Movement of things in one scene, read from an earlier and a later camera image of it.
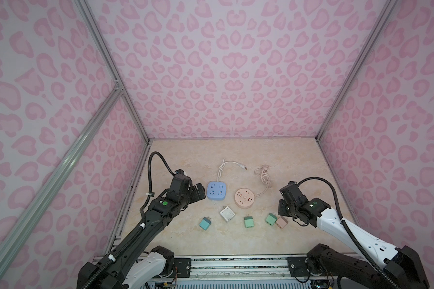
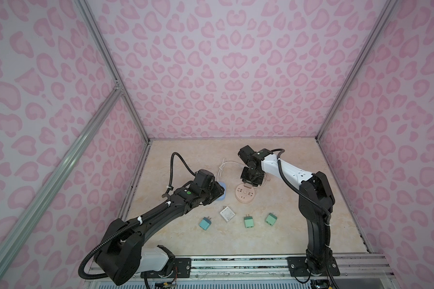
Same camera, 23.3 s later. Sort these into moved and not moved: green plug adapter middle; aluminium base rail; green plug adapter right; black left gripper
Moved: black left gripper
Not moved: green plug adapter middle; aluminium base rail; green plug adapter right
